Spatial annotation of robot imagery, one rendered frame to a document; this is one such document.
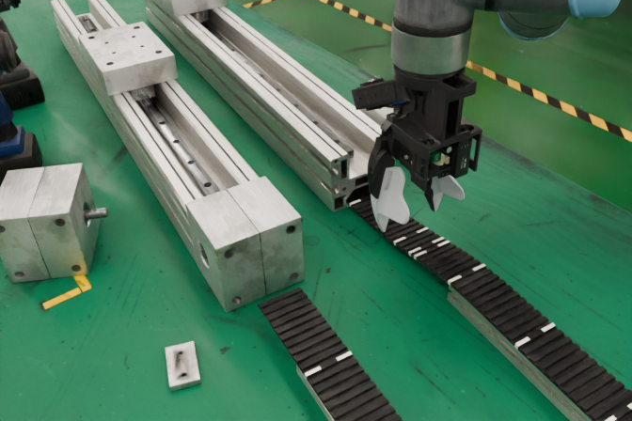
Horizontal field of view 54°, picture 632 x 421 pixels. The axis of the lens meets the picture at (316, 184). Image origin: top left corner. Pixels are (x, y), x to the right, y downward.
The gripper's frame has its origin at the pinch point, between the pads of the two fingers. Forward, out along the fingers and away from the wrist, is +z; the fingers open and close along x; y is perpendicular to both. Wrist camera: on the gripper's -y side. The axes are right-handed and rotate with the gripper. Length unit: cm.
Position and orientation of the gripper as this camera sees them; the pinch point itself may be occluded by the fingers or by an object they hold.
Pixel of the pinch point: (405, 209)
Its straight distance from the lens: 76.5
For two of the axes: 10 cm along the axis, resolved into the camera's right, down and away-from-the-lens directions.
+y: 4.9, 5.0, -7.1
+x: 8.7, -3.1, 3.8
